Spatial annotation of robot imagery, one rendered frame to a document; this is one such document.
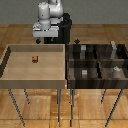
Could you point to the small brown bread loaf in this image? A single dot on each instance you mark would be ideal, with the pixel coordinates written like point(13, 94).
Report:
point(35, 59)

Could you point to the light wooden bin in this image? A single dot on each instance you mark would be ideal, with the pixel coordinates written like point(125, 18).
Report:
point(33, 66)

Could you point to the small grey cube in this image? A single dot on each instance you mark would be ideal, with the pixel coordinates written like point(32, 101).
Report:
point(84, 73)

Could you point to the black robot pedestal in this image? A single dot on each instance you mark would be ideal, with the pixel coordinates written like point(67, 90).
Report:
point(65, 28)

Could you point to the thin metal table leg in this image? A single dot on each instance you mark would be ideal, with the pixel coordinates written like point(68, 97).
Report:
point(104, 96)
point(72, 106)
point(26, 96)
point(59, 106)
point(114, 106)
point(16, 106)

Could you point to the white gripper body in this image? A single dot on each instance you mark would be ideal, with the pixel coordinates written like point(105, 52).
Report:
point(45, 32)

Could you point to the grey can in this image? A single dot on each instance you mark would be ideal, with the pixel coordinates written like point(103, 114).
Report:
point(116, 71)

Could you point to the tall grey box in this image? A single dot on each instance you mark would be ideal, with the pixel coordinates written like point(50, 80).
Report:
point(113, 50)

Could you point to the dark wooden compartment bin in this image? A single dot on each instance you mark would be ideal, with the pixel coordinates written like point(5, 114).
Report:
point(96, 81)

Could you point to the grey carton box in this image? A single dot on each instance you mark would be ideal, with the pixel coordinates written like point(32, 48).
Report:
point(82, 52)

